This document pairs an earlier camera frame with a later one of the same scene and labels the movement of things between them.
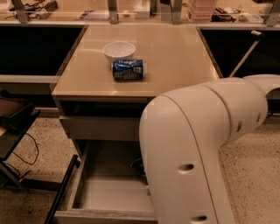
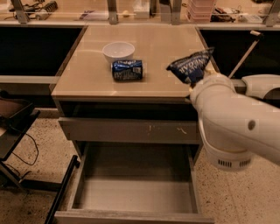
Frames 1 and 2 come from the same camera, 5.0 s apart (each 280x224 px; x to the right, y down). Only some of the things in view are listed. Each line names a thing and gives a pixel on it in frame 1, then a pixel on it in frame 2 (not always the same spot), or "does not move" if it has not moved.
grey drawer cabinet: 114,73 does not move
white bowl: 118,51 does not move
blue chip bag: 138,166 -> 192,68
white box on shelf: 142,9 does not move
